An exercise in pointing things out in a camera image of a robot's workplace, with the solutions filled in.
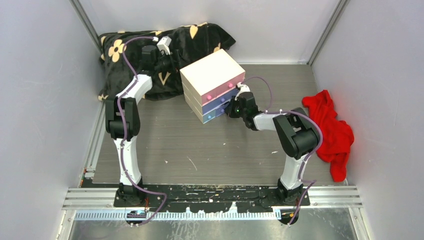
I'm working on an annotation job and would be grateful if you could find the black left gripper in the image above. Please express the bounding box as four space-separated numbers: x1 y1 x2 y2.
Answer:
155 50 193 75

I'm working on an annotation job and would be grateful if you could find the white pink drawer organizer box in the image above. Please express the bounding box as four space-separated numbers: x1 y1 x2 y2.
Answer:
179 49 245 124

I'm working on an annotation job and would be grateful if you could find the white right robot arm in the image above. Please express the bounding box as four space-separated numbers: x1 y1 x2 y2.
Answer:
225 91 322 206

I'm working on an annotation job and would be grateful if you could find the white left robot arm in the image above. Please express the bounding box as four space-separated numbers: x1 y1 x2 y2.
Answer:
105 44 181 207

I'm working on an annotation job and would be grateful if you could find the black floral plush blanket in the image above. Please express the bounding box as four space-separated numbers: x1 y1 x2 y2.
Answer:
98 22 236 102

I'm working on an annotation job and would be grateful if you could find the red cloth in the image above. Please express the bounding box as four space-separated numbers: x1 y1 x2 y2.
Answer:
302 90 355 183

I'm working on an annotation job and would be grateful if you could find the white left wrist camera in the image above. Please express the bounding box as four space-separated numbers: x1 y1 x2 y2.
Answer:
153 36 172 56

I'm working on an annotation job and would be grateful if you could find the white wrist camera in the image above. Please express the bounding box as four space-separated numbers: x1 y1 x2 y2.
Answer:
236 82 251 98
153 36 172 56

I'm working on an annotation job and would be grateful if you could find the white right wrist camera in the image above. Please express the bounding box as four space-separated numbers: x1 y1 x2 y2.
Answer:
236 82 251 98

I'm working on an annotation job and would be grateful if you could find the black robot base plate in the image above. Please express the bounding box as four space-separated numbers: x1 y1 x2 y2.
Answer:
113 184 310 213

